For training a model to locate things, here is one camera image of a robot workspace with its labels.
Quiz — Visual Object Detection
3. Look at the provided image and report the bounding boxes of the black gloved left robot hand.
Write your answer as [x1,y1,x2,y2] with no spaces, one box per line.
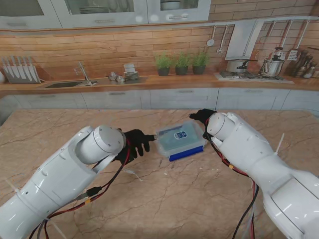
[116,128,158,165]

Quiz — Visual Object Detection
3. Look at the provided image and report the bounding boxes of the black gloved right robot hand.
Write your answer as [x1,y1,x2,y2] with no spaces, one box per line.
[188,109,217,125]

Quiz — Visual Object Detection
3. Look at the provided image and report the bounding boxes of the clear container lid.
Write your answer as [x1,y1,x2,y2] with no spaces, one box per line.
[156,121,206,156]

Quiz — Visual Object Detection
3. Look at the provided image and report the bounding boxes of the clear bubble film sheet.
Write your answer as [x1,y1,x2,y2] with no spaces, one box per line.
[160,125,200,150]

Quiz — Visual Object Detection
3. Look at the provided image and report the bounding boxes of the clear plastic crate blue handles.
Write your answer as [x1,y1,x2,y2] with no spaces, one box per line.
[155,121,207,162]

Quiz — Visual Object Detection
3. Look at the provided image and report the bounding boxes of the grey lower kitchen cabinets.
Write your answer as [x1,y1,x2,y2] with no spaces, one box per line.
[0,87,319,112]

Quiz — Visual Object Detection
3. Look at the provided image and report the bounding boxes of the grey kitchen cabinets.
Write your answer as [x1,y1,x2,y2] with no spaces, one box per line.
[0,0,212,29]
[0,87,319,112]

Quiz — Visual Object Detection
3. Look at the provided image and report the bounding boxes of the white plastic strip scrap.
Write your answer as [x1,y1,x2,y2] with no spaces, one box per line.
[124,169,144,182]

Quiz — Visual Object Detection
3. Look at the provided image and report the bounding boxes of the wooden kitchen countertop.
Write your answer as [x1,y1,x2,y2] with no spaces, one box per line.
[0,73,319,97]

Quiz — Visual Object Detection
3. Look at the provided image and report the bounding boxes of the small steel bowls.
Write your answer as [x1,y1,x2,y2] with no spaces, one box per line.
[107,71,126,83]

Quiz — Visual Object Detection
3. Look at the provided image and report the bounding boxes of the hanging steel utensil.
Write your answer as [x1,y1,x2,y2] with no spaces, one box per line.
[216,24,229,54]

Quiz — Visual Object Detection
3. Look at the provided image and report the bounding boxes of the hanging steel grater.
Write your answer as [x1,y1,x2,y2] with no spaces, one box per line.
[288,20,311,61]

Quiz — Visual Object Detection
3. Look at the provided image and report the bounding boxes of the wooden pepper mills group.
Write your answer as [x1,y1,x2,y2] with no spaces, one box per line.
[286,49,319,79]

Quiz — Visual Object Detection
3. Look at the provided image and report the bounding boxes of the grey upper kitchen cabinets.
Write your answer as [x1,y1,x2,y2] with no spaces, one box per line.
[0,0,212,29]

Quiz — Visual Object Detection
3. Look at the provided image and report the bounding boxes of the stack of white plates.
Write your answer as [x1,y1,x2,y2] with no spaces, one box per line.
[79,6,110,14]

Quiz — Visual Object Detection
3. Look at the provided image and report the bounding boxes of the red black left arm cables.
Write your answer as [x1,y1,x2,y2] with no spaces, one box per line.
[28,139,132,239]

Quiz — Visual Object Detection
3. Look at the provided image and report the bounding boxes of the red black arm cables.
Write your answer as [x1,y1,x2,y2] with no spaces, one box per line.
[209,138,260,239]
[28,139,132,239]

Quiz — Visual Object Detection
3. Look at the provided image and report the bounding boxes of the red black right arm cables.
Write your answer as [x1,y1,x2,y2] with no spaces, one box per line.
[209,138,260,239]

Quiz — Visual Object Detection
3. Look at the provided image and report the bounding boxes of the hanging copper handle utensil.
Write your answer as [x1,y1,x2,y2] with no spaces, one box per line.
[278,20,294,49]
[264,21,277,38]

